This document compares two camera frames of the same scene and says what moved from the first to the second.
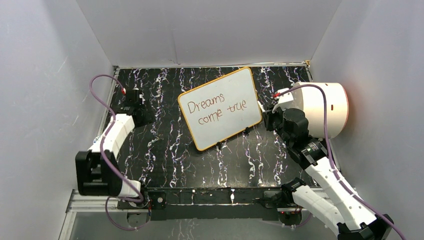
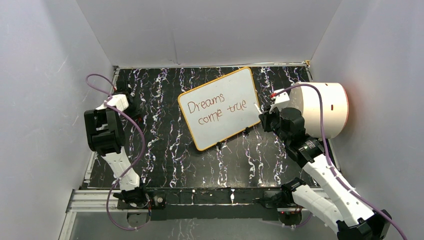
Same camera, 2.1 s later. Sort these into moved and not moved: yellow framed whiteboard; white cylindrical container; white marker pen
Moved: white marker pen
Not moved: white cylindrical container; yellow framed whiteboard
